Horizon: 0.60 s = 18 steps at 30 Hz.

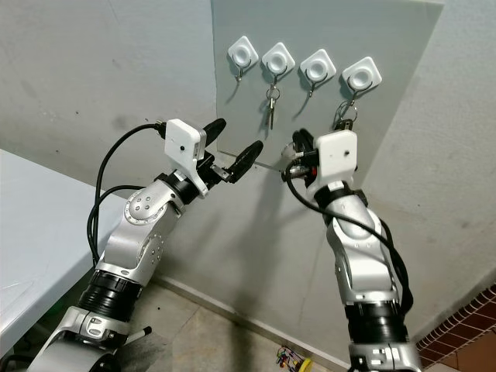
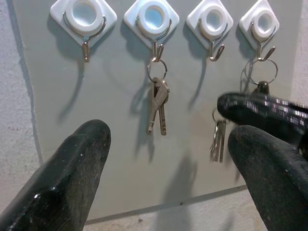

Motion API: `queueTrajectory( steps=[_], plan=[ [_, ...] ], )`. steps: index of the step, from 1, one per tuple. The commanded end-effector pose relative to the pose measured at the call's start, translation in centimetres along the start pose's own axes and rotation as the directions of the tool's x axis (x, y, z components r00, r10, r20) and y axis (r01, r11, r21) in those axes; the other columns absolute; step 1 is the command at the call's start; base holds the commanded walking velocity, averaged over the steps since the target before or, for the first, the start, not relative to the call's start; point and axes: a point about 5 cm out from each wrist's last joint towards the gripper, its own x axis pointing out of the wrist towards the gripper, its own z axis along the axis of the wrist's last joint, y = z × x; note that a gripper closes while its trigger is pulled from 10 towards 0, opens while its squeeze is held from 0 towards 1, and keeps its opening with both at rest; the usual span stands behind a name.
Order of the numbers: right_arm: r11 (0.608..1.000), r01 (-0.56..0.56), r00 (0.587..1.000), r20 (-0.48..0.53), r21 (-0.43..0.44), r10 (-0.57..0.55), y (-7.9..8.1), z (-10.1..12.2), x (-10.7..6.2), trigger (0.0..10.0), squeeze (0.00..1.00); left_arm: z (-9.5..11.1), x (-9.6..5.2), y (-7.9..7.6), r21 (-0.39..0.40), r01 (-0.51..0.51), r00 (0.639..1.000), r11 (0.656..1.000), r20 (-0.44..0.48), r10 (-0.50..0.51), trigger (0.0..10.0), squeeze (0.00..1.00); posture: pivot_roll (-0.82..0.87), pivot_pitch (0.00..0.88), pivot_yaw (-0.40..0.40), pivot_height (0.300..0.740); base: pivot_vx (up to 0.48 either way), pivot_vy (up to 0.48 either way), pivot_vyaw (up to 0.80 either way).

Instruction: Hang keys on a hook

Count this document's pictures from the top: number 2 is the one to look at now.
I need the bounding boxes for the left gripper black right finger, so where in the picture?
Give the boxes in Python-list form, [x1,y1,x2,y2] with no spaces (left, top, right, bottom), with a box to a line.
[227,125,308,231]

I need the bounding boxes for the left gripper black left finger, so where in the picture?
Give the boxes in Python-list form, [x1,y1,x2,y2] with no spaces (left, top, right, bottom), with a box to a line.
[0,119,112,231]

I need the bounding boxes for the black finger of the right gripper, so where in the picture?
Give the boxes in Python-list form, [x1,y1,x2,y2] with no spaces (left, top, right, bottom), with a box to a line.
[217,92,308,151]

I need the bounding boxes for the grey hook board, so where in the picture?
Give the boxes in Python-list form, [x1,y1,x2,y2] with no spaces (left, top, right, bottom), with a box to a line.
[12,0,304,221]

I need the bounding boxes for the white diamond wall hook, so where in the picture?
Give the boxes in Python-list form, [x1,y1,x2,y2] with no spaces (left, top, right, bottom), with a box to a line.
[239,0,280,61]
[186,0,234,62]
[50,0,118,63]
[123,0,180,62]

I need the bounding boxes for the two silver keys on ring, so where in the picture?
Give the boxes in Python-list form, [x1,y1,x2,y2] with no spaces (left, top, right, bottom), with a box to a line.
[146,59,170,136]

